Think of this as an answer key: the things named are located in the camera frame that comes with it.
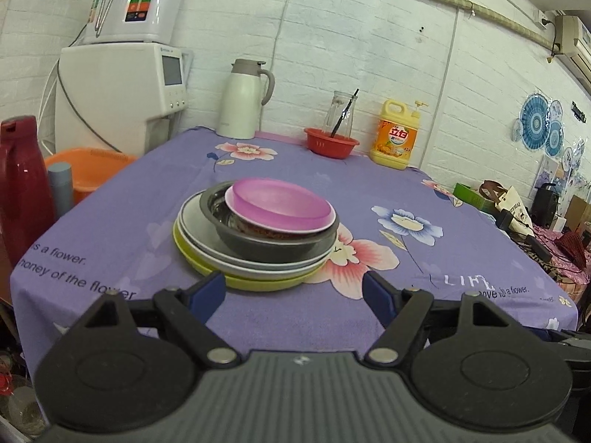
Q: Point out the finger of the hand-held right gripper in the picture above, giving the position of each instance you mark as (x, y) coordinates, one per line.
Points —
(575, 344)

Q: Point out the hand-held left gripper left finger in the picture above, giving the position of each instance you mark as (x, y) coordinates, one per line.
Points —
(207, 295)

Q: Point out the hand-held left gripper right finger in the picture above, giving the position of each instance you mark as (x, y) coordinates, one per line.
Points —
(381, 297)

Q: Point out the yellow-green plate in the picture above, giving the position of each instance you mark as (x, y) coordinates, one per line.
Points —
(258, 285)

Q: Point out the plain white plate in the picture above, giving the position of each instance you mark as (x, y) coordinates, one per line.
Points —
(258, 276)

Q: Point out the stainless steel bowl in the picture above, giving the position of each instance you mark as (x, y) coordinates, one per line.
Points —
(272, 249)

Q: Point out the purple plastic bowl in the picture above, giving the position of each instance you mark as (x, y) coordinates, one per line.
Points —
(281, 203)

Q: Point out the pink patterned cloth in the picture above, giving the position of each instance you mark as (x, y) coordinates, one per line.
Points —
(570, 281)

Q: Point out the dark red mesh bag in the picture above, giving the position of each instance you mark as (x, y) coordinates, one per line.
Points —
(572, 247)

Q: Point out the black power adapter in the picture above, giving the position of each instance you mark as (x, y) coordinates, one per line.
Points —
(535, 244)

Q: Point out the cardboard box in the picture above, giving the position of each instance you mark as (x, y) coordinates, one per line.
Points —
(579, 212)

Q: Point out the green box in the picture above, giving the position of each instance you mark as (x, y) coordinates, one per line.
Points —
(466, 194)

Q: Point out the black speaker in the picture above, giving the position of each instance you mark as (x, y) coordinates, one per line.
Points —
(545, 205)

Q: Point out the beige paper bag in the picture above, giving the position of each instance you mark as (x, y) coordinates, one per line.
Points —
(515, 207)

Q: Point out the purple floral tablecloth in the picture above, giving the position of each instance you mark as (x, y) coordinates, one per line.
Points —
(286, 161)

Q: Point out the yellow detergent bottle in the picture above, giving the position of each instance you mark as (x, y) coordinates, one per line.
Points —
(395, 143)

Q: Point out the red plastic basket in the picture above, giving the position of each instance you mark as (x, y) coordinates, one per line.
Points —
(330, 147)

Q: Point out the orange plastic basin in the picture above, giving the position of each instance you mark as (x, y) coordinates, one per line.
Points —
(92, 166)

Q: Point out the grey cylindrical bottle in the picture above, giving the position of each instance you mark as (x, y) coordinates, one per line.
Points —
(61, 189)

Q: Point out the clear glass jar with stick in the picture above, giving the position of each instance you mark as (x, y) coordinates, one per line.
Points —
(344, 110)

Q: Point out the white thermos jug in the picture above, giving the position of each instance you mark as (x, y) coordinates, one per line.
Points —
(238, 106)

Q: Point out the small blue paper fan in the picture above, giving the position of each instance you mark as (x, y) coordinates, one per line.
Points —
(555, 110)
(554, 140)

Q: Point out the dark red thermos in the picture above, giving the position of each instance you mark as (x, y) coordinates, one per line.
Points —
(23, 184)

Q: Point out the white water dispenser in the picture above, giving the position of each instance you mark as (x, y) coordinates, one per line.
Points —
(106, 97)

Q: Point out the large blue paper fan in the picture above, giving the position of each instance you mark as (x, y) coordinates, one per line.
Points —
(533, 122)

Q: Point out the white water purifier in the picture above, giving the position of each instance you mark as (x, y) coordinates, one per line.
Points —
(154, 23)

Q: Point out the white air conditioner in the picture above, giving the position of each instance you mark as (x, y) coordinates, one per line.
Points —
(575, 41)

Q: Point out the white wall conduit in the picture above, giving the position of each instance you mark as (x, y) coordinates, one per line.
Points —
(445, 78)

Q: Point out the black wall sign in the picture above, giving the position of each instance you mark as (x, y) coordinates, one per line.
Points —
(579, 111)

